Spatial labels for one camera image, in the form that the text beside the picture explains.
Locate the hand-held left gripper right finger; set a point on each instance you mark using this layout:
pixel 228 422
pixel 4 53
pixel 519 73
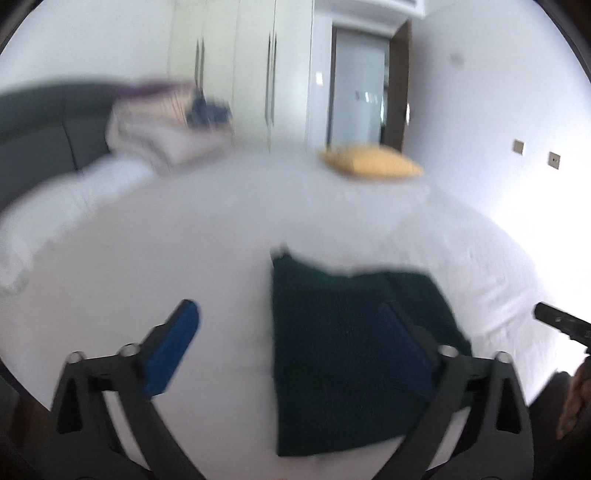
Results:
pixel 406 350

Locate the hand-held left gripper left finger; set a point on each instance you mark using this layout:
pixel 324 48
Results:
pixel 173 341

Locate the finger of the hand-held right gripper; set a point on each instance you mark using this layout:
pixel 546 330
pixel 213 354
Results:
pixel 561 321

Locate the dark green sweater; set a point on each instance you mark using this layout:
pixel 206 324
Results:
pixel 341 350

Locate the dark brown cloth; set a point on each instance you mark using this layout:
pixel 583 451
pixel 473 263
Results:
pixel 575 401

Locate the bed with white sheet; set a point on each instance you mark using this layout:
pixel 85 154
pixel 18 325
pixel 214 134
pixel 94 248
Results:
pixel 184 240

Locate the white pillow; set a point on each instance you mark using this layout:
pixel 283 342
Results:
pixel 60 207

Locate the yellow pillow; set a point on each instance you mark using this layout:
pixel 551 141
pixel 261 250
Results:
pixel 369 161

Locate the folded beige duvet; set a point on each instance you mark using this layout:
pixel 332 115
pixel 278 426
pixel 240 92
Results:
pixel 157 134

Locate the blue-grey blanket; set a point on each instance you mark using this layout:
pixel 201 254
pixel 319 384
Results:
pixel 207 110

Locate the dark grey headboard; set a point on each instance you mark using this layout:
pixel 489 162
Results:
pixel 41 124

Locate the purple cushion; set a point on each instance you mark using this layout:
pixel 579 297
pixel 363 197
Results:
pixel 147 87

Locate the brown door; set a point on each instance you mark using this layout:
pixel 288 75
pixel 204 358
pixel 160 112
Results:
pixel 399 87

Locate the white wardrobe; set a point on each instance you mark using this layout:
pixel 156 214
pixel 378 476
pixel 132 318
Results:
pixel 244 60

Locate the wall socket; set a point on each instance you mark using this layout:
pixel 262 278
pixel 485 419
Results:
pixel 554 159

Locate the wall switch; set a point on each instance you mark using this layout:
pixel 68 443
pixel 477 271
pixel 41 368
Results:
pixel 518 146

